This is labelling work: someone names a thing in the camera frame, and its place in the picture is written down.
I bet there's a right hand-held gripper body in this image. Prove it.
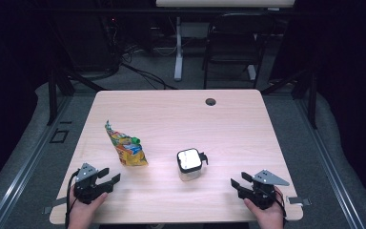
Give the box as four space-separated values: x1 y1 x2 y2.
240 169 291 211

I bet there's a white desk leg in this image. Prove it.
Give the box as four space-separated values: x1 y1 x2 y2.
173 16 185 82
246 64 257 81

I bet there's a black chair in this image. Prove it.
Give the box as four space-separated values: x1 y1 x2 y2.
201 12 276 91

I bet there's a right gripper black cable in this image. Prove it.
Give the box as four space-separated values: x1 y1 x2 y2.
260 187 289 221

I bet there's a person's right hand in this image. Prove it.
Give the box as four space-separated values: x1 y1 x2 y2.
243 186 286 227

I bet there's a black metal frame stand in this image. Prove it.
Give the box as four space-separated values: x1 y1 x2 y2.
259 67 319 130
46 67 107 126

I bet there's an aluminium floor rail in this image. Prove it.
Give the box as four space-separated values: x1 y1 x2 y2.
0 94 73 229
293 94 366 229

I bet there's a person's left hand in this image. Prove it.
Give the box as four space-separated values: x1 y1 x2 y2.
68 185 109 225

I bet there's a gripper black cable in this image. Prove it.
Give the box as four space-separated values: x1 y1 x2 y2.
64 169 81 229
260 187 289 221

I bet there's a dark equipment cabinet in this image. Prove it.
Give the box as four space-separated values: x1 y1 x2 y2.
55 13 122 73

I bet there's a black floor cable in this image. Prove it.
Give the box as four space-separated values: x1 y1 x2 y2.
119 61 178 91

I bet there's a yellow snack bag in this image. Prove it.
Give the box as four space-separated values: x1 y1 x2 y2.
104 119 150 167

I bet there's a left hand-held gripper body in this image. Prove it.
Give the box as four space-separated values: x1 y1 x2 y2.
72 162 109 205

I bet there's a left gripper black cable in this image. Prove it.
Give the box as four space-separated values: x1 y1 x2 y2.
64 169 81 229

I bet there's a metal table bracket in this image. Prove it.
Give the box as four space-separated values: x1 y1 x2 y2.
42 197 69 215
286 196 313 206

